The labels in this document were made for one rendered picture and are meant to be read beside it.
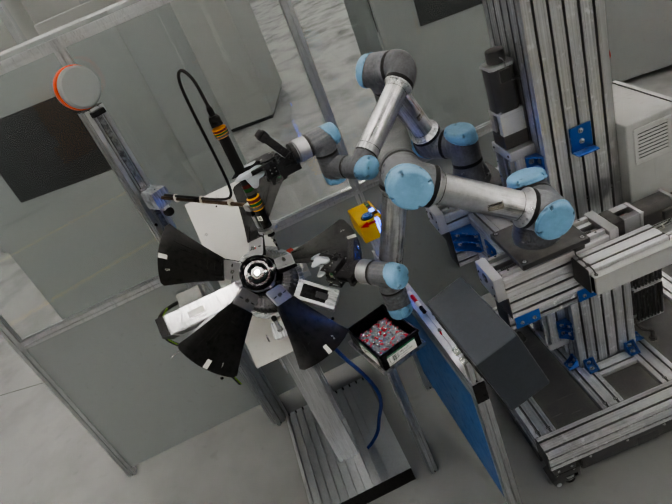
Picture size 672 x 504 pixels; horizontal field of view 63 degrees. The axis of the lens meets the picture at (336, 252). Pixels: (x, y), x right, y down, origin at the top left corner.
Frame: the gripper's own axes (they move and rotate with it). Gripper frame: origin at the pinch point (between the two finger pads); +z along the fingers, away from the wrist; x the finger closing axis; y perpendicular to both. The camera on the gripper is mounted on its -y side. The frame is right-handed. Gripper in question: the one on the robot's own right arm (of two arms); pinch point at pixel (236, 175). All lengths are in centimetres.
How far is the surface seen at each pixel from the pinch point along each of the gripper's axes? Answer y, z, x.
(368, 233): 51, -39, 15
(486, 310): 28, -27, -78
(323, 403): 109, 8, 10
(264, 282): 34.5, 8.0, -5.6
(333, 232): 34.6, -21.8, 0.8
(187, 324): 44, 37, 13
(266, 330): 61, 14, 9
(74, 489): 154, 144, 108
